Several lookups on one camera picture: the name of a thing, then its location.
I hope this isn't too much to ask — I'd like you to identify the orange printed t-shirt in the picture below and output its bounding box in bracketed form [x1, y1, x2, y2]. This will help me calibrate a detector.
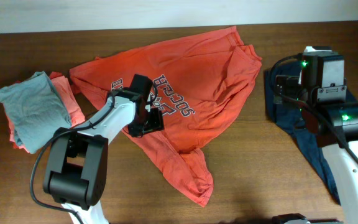
[69, 26, 262, 206]

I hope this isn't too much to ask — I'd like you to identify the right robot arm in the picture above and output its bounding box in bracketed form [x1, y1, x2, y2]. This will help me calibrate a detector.
[265, 46, 358, 223]

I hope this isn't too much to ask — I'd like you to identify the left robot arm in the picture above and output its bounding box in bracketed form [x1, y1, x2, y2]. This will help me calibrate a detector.
[43, 74, 164, 223]

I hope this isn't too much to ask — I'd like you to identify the navy blue garment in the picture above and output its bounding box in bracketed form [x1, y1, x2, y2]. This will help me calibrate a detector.
[264, 62, 340, 205]

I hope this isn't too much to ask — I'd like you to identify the folded pink shirt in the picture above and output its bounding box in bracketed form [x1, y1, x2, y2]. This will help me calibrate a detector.
[8, 76, 86, 154]

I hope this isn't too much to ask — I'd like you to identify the folded grey shirt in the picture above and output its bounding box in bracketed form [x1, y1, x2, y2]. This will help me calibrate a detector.
[0, 72, 71, 154]

